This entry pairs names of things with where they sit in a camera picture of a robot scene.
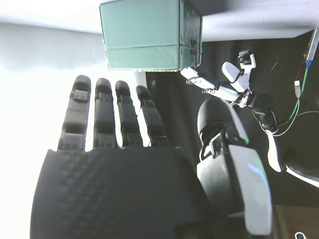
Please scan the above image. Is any robot hand black palm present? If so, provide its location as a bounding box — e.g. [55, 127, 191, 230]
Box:
[29, 74, 274, 239]

